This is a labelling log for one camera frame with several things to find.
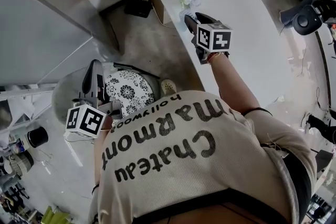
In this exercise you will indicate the person's left forearm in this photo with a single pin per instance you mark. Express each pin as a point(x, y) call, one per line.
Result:
point(107, 123)

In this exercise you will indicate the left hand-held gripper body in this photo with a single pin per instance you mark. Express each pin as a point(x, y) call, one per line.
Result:
point(86, 122)

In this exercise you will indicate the white mug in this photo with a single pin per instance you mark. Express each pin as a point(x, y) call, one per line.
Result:
point(8, 166)

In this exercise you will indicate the cream printed sweatshirt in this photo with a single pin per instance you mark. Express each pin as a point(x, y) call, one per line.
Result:
point(183, 165)

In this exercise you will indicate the black grey swivel chair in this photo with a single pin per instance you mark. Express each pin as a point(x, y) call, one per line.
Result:
point(305, 19)

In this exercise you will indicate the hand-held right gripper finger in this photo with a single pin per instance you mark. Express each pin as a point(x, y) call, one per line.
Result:
point(204, 18)
point(191, 25)

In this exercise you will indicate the light green bag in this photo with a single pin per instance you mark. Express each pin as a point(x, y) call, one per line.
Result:
point(52, 215)

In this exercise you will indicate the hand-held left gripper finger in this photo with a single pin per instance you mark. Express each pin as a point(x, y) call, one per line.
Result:
point(85, 86)
point(99, 81)

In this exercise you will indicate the floral black-white seat cushion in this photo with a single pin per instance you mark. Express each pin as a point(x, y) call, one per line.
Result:
point(128, 91)

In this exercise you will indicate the person's right forearm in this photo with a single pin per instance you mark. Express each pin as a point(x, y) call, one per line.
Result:
point(233, 81)

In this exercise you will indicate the white refrigerator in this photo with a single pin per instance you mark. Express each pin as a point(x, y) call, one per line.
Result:
point(39, 34)

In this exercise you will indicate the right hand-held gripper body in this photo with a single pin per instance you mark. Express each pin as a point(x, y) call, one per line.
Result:
point(214, 38)

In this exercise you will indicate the black waste bin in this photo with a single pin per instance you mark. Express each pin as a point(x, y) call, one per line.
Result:
point(38, 137)

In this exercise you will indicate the person's white clog shoe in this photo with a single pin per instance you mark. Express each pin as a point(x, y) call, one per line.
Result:
point(168, 86)

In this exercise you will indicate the grey ribbed fabric basket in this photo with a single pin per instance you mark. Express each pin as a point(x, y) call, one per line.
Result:
point(23, 161)

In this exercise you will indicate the black wifi router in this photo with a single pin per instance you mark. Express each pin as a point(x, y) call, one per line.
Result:
point(137, 9)

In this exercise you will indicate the white metal shelf rack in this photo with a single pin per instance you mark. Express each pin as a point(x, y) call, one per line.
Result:
point(26, 93)

